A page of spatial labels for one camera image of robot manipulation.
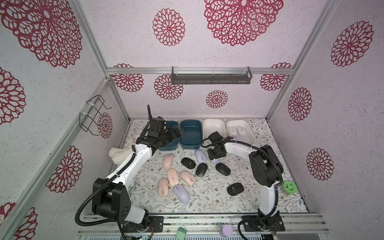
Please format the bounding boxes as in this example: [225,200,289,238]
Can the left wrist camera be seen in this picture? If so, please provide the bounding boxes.
[148,117,166,135]

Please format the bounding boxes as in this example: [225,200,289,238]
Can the teal storage box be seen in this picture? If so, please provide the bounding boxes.
[180,120,203,150]
[158,120,180,151]

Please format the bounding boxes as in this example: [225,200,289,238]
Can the green round toy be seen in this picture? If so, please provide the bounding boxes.
[281,181,298,196]

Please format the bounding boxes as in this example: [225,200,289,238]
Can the pink mouse bottom left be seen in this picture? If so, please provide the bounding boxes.
[158,178,169,197]

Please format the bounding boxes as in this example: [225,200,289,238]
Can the purple round cap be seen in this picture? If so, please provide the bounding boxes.
[219,225,233,238]

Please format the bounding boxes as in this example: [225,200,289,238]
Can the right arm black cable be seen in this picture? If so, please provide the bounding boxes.
[200,136,284,240]

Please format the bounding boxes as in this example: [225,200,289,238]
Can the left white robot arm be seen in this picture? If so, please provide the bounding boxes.
[92,125,183,226]

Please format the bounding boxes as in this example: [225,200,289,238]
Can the floral table mat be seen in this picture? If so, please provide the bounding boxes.
[100,118,308,214]

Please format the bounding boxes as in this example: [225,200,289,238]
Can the left teal storage box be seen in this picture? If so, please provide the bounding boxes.
[158,120,180,151]

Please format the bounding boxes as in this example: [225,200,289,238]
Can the right teal storage box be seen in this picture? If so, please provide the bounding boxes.
[180,120,203,150]

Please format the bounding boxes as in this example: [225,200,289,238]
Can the white storage box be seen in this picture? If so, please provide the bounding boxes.
[203,119,227,139]
[227,120,256,145]

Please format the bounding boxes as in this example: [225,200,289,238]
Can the black mouse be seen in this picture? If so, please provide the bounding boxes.
[227,183,245,196]
[215,163,231,176]
[181,158,196,170]
[196,163,208,177]

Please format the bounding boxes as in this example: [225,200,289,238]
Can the pink mouse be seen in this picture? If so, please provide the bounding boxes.
[167,169,179,186]
[158,178,169,197]
[163,154,174,171]
[179,171,196,186]

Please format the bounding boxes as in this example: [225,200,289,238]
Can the black mouse bottom right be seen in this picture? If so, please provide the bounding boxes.
[227,183,245,196]

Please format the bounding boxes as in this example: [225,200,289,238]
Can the black mouse top left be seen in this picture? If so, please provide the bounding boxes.
[181,158,196,170]

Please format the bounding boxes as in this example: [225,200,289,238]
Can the black wire wall rack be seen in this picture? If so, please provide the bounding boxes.
[78,95,113,139]

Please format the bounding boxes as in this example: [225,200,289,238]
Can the pink mouse top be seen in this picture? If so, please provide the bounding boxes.
[163,154,174,171]

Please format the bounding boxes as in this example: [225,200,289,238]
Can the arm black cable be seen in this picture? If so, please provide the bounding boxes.
[74,145,137,240]
[200,136,284,240]

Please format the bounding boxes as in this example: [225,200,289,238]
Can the pink mouse middle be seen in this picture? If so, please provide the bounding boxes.
[167,169,179,186]

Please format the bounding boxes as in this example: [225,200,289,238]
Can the white mouse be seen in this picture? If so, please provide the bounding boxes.
[236,126,247,136]
[228,126,238,137]

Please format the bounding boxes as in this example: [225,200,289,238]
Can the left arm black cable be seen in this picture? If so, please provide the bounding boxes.
[74,145,137,240]

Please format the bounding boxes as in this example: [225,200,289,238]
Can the green connector block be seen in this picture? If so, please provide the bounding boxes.
[176,228,187,240]

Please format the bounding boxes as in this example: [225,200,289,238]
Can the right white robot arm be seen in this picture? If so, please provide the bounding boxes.
[201,140,284,220]

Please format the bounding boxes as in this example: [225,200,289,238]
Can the left white storage box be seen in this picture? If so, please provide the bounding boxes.
[203,119,227,139]

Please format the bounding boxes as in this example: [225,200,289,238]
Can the black mouse centre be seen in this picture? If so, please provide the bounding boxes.
[196,163,208,177]

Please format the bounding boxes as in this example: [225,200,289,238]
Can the large purple mouse bottom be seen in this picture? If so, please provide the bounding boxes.
[173,185,191,204]

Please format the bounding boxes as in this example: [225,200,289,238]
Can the right white storage box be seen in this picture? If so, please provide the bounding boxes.
[227,120,256,145]

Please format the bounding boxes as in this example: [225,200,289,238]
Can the pink mouse right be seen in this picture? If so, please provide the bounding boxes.
[179,171,196,186]

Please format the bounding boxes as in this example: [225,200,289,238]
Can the white plush dog toy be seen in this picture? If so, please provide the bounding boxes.
[109,139,136,166]

